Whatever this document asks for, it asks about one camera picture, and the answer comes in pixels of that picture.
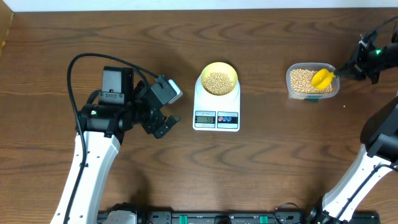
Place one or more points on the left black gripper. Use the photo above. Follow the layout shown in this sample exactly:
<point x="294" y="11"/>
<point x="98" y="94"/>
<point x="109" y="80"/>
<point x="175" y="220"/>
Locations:
<point x="152" y="124"/>

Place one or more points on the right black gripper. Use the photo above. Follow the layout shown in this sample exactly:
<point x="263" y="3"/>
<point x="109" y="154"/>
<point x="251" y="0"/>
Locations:
<point x="355" y="68"/>

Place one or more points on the yellow measuring scoop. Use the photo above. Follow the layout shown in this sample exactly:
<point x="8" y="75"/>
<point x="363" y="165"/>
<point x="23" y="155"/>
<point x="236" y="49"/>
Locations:
<point x="322" y="79"/>

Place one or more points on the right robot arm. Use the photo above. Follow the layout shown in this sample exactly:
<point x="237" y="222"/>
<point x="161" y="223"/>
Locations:
<point x="378" y="153"/>

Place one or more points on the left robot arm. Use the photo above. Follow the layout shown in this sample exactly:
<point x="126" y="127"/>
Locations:
<point x="108" y="113"/>

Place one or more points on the white digital kitchen scale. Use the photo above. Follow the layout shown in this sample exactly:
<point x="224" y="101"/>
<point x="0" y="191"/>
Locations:
<point x="214" y="112"/>

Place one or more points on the soybeans in bowl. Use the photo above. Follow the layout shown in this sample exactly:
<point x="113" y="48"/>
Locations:
<point x="218" y="83"/>

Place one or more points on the yellow plastic bowl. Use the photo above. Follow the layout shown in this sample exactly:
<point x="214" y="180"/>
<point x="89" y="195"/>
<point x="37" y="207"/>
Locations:
<point x="220" y="67"/>

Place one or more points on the clear plastic container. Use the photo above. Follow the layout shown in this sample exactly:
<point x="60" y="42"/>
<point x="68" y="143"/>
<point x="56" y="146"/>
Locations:
<point x="316" y="67"/>

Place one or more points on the soybeans in container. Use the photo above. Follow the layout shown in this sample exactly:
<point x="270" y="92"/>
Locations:
<point x="301" y="80"/>

